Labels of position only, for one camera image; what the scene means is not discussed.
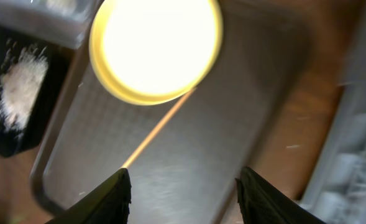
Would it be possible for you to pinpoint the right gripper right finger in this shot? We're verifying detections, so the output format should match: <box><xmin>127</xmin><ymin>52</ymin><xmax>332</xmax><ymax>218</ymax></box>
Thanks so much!
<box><xmin>236</xmin><ymin>167</ymin><xmax>324</xmax><ymax>224</ymax></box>

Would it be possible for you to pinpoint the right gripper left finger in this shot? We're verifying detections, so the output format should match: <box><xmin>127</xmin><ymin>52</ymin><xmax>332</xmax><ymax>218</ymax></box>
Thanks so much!
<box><xmin>47</xmin><ymin>168</ymin><xmax>132</xmax><ymax>224</ymax></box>

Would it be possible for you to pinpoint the wooden chopstick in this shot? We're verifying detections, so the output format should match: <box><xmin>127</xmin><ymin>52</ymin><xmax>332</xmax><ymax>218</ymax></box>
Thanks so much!
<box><xmin>121</xmin><ymin>88</ymin><xmax>196</xmax><ymax>169</ymax></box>

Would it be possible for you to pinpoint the pile of rice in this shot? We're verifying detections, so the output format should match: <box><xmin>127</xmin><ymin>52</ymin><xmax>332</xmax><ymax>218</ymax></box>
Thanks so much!
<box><xmin>0</xmin><ymin>44</ymin><xmax>48</xmax><ymax>131</ymax></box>

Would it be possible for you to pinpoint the yellow round plate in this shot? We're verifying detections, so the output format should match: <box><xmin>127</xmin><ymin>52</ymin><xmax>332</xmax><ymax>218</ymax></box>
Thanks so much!
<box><xmin>89</xmin><ymin>0</ymin><xmax>223</xmax><ymax>105</ymax></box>

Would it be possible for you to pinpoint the grey plastic dishwasher rack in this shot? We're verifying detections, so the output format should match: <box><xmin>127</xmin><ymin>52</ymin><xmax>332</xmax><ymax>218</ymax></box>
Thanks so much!
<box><xmin>300</xmin><ymin>5</ymin><xmax>366</xmax><ymax>223</ymax></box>

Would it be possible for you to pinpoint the dark brown serving tray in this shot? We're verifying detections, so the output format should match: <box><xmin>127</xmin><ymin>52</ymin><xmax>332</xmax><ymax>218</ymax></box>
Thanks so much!
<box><xmin>29</xmin><ymin>0</ymin><xmax>311</xmax><ymax>224</ymax></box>

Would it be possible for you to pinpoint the clear plastic bin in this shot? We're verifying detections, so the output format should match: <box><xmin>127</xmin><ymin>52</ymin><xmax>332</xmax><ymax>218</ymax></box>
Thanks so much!
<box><xmin>0</xmin><ymin>0</ymin><xmax>102</xmax><ymax>49</ymax></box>

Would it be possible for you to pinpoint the black plastic tray bin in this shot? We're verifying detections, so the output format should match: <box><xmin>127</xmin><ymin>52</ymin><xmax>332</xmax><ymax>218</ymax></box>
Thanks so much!
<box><xmin>0</xmin><ymin>26</ymin><xmax>73</xmax><ymax>157</ymax></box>

